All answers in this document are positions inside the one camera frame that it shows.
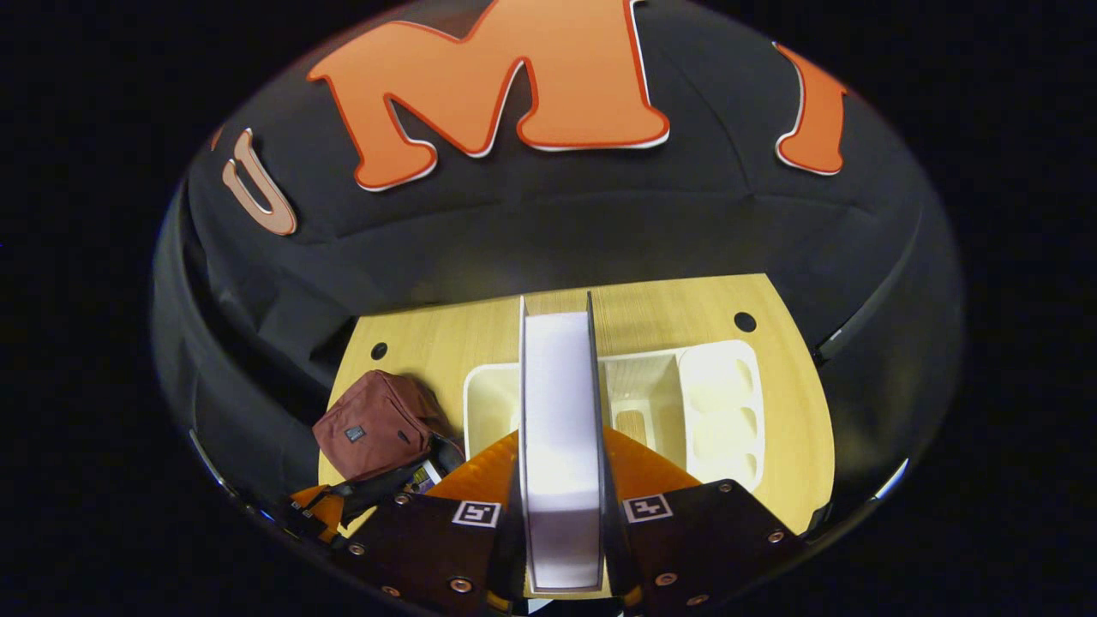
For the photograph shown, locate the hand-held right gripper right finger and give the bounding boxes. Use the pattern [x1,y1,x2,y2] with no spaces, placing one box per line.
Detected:
[600,427,806,611]

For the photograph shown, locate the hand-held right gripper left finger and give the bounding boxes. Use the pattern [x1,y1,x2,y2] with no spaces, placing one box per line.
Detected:
[330,428,525,614]

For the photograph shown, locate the maroon schoolbag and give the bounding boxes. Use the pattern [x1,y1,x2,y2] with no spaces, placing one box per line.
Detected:
[291,370,468,525]

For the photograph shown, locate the cream bookshelf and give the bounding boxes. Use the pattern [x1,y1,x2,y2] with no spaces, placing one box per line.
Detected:
[463,339,766,494]

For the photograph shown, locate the grey book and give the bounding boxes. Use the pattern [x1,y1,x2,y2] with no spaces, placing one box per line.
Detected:
[518,291,614,598]

